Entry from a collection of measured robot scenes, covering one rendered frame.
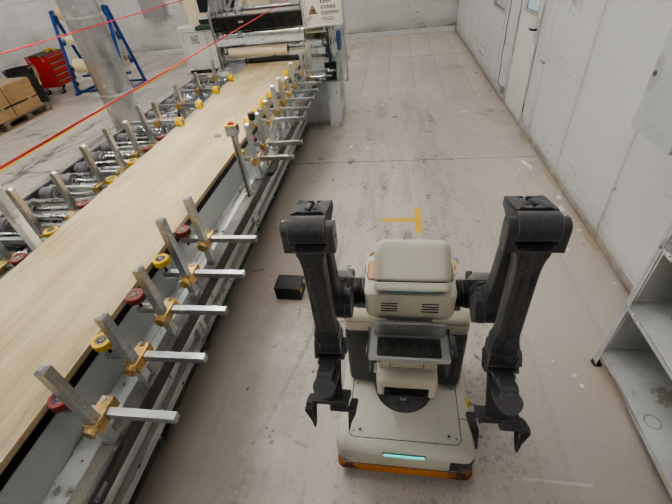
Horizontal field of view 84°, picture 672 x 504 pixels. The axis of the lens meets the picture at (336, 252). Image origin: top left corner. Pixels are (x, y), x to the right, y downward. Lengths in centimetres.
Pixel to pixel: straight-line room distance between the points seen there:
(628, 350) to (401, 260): 189
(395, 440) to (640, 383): 134
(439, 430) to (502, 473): 42
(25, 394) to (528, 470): 216
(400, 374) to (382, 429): 53
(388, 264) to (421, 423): 108
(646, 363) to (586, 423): 48
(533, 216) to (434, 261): 36
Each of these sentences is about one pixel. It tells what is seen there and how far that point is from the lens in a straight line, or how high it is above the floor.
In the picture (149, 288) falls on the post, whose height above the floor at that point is 100.
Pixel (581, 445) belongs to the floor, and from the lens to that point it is 244.
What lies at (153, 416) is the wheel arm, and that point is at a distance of 155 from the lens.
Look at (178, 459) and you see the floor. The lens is 244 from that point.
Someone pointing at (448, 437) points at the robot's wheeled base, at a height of 28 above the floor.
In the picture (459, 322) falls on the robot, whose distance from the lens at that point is 166.
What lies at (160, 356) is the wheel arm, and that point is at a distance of 172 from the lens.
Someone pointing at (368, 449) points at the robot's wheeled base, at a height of 26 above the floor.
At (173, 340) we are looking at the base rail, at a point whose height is 70.
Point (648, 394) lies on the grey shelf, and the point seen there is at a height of 14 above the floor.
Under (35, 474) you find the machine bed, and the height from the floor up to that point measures 72.
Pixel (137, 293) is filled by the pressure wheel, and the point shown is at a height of 90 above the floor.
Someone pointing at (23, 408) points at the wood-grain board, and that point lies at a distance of 178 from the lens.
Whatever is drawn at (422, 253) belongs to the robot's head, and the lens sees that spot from 104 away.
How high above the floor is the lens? 204
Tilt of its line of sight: 39 degrees down
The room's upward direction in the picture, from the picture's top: 7 degrees counter-clockwise
